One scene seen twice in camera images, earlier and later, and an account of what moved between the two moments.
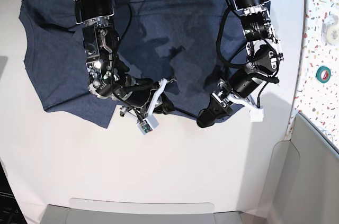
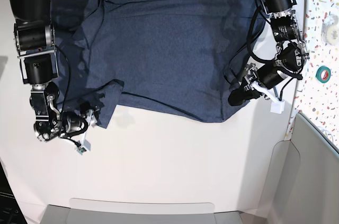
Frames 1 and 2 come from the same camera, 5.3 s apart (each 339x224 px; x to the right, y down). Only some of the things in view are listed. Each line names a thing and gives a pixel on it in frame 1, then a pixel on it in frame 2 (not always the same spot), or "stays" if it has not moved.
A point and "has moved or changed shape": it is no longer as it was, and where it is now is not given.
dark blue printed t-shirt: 170,34 has moved or changed shape
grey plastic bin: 304,189 stays
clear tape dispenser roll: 330,30 stays
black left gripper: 140,92 -> 75,123
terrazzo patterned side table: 318,98 stays
